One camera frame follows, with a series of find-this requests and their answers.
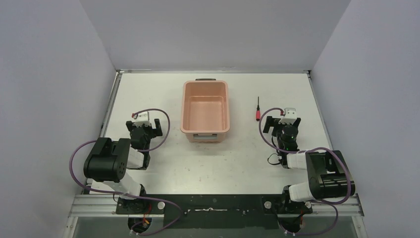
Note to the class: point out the pink plastic bin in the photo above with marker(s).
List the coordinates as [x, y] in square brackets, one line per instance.
[205, 112]

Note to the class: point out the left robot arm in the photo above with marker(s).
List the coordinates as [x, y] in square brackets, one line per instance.
[109, 161]

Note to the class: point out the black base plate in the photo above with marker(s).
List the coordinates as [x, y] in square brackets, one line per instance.
[215, 211]

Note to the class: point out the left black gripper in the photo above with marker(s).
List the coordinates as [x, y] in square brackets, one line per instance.
[155, 130]

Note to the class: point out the red handled screwdriver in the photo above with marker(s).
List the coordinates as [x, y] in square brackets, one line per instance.
[258, 113]

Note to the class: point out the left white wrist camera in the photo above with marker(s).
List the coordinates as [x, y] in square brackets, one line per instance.
[141, 118]

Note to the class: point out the aluminium front rail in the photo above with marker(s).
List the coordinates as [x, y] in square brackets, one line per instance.
[96, 205]

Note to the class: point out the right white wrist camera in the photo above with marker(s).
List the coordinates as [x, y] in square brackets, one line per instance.
[289, 117]

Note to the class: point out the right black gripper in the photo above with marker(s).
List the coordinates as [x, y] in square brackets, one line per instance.
[276, 125]

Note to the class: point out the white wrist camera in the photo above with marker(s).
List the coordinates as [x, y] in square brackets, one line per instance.
[141, 118]
[289, 117]

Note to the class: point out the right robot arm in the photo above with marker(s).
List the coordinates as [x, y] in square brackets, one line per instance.
[327, 173]

